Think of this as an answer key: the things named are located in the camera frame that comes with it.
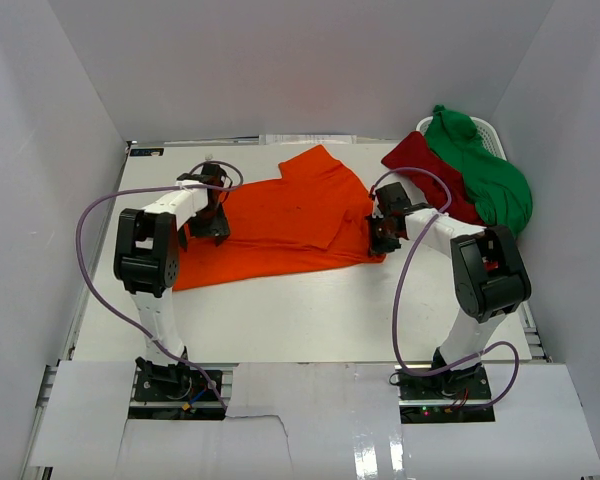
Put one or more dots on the black label sticker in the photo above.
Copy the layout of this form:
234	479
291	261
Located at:
146	152

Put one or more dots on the orange t shirt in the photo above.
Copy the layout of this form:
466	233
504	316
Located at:
312	218

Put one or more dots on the white paper sheet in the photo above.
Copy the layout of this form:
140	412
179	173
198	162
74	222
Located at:
294	139

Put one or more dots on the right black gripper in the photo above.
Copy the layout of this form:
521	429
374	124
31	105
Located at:
378	247

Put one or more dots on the white perforated laundry basket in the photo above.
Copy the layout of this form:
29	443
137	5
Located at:
488	135

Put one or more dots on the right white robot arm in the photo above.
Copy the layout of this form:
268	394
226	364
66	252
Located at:
489	277

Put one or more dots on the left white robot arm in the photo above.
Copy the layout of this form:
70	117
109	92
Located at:
147	254

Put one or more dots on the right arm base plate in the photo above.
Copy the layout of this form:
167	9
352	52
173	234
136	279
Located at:
421	402

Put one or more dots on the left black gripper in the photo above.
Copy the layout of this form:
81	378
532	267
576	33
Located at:
216	229

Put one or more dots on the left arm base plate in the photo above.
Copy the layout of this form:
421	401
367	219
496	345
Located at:
189	399

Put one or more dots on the green t shirt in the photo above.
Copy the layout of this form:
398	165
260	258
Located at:
499	192

